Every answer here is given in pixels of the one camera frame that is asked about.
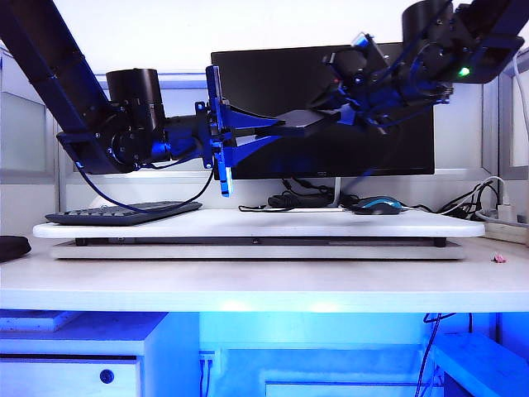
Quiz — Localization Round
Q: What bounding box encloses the grey side partition with cable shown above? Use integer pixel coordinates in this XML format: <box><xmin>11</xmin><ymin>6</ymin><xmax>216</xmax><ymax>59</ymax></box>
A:
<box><xmin>494</xmin><ymin>55</ymin><xmax>529</xmax><ymax>182</ymax></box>

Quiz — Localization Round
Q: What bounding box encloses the wide grey cubicle partition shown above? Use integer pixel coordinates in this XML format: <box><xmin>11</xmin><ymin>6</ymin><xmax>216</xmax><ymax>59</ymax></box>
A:
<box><xmin>55</xmin><ymin>69</ymin><xmax>499</xmax><ymax>212</ymax></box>

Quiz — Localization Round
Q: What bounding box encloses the white power strip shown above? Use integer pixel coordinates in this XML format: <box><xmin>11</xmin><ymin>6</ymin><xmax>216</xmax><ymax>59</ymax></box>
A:
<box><xmin>480</xmin><ymin>209</ymin><xmax>529</xmax><ymax>246</ymax></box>

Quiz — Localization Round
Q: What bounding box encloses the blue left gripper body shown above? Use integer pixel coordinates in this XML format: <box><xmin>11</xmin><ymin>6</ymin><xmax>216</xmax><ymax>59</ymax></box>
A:
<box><xmin>193</xmin><ymin>65</ymin><xmax>236</xmax><ymax>199</ymax></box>

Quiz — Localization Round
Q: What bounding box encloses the white drawer cabinet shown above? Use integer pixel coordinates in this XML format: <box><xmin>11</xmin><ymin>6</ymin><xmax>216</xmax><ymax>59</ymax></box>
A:
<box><xmin>0</xmin><ymin>311</ymin><xmax>171</xmax><ymax>397</ymax></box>

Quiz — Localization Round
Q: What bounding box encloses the white desk riser board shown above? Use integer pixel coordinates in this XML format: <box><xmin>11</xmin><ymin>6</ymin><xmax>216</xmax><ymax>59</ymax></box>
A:
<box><xmin>32</xmin><ymin>207</ymin><xmax>486</xmax><ymax>239</ymax></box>

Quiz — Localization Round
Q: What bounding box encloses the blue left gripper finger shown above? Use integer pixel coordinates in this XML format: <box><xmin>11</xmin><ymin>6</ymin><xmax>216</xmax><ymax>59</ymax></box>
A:
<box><xmin>225</xmin><ymin>134</ymin><xmax>299</xmax><ymax>169</ymax></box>
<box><xmin>225</xmin><ymin>103</ymin><xmax>287</xmax><ymax>134</ymax></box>

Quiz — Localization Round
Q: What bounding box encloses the black computer keyboard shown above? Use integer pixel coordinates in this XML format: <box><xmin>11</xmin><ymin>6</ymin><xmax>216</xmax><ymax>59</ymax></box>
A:
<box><xmin>44</xmin><ymin>199</ymin><xmax>204</xmax><ymax>227</ymax></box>

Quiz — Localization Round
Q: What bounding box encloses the dark cable under desk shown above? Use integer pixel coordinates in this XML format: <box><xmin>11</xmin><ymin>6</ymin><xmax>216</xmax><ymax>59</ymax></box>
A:
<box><xmin>414</xmin><ymin>311</ymin><xmax>456</xmax><ymax>397</ymax></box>

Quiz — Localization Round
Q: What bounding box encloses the blue-lit step shelf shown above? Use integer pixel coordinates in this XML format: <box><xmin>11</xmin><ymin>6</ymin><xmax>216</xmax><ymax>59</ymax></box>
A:
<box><xmin>428</xmin><ymin>332</ymin><xmax>529</xmax><ymax>397</ymax></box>

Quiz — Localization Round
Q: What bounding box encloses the black computer monitor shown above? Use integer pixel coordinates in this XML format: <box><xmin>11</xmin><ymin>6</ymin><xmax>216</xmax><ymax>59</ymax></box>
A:
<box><xmin>211</xmin><ymin>42</ymin><xmax>436</xmax><ymax>180</ymax></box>

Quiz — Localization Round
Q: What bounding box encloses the black cable tangle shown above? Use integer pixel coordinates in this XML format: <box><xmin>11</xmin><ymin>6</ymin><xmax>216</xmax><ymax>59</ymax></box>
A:
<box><xmin>406</xmin><ymin>180</ymin><xmax>500</xmax><ymax>221</ymax></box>

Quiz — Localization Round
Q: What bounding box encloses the grey side partition with bracket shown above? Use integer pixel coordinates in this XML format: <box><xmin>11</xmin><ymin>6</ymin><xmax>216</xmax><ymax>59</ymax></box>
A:
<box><xmin>0</xmin><ymin>43</ymin><xmax>61</xmax><ymax>187</ymax></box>

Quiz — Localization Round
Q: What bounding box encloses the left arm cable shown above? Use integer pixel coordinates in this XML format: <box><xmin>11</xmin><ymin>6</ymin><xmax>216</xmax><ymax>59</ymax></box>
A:
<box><xmin>75</xmin><ymin>158</ymin><xmax>217</xmax><ymax>213</ymax></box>

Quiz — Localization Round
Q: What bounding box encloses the black cable bundle with adapter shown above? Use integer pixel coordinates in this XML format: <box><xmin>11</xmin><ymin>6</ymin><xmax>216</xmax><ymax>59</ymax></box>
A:
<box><xmin>267</xmin><ymin>178</ymin><xmax>361</xmax><ymax>210</ymax></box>

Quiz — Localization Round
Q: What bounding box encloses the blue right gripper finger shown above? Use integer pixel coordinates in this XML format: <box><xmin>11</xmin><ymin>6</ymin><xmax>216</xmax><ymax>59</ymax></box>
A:
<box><xmin>319</xmin><ymin>100</ymin><xmax>361</xmax><ymax>126</ymax></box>

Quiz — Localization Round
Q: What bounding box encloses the silver monitor stand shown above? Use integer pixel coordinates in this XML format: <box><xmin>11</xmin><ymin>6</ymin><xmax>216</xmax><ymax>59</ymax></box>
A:
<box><xmin>268</xmin><ymin>177</ymin><xmax>345</xmax><ymax>213</ymax></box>

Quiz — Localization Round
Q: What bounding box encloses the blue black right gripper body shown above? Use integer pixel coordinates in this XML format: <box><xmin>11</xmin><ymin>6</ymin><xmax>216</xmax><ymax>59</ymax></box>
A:
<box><xmin>326</xmin><ymin>44</ymin><xmax>408</xmax><ymax>130</ymax></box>

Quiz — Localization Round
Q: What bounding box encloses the white wall socket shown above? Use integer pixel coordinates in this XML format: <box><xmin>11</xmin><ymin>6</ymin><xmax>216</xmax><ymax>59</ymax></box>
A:
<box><xmin>198</xmin><ymin>351</ymin><xmax>217</xmax><ymax>397</ymax></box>

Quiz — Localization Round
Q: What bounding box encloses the thin white charger cable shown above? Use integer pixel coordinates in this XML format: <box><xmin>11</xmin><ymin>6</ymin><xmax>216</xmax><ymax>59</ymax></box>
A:
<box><xmin>441</xmin><ymin>176</ymin><xmax>510</xmax><ymax>215</ymax></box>

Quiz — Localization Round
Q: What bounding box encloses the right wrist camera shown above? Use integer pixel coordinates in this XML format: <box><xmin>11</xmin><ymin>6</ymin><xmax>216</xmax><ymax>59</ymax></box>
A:
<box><xmin>350</xmin><ymin>31</ymin><xmax>393</xmax><ymax>71</ymax></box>

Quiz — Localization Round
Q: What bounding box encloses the flat white board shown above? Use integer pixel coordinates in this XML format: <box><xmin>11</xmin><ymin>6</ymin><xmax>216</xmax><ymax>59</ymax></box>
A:
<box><xmin>0</xmin><ymin>309</ymin><xmax>84</xmax><ymax>333</ymax></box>

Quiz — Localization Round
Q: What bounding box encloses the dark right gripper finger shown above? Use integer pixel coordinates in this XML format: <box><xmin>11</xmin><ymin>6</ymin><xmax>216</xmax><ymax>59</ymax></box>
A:
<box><xmin>308</xmin><ymin>79</ymin><xmax>347</xmax><ymax>112</ymax></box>

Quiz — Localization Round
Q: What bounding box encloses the thick white hanging cable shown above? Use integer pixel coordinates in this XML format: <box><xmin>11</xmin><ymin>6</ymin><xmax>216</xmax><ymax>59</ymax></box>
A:
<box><xmin>511</xmin><ymin>52</ymin><xmax>529</xmax><ymax>122</ymax></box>

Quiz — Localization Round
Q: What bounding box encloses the dark portable hard drive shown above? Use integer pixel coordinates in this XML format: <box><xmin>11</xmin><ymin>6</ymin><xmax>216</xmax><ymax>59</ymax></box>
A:
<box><xmin>255</xmin><ymin>108</ymin><xmax>341</xmax><ymax>141</ymax></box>

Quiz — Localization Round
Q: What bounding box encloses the black cloth pad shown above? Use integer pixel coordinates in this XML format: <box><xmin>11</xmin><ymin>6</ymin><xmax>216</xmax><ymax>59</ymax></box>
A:
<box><xmin>0</xmin><ymin>235</ymin><xmax>33</xmax><ymax>264</ymax></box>

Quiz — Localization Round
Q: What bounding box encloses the white charger plug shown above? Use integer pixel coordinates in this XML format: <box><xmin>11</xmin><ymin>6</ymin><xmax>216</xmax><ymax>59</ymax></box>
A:
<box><xmin>497</xmin><ymin>201</ymin><xmax>517</xmax><ymax>225</ymax></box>

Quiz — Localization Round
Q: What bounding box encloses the thin black desk cable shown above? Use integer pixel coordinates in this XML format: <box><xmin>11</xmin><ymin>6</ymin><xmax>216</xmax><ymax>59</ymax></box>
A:
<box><xmin>237</xmin><ymin>203</ymin><xmax>291</xmax><ymax>213</ymax></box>

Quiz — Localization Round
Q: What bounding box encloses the blue and grey mouse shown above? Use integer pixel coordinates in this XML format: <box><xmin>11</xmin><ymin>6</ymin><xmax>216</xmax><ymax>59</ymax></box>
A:
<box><xmin>352</xmin><ymin>195</ymin><xmax>403</xmax><ymax>217</ymax></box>

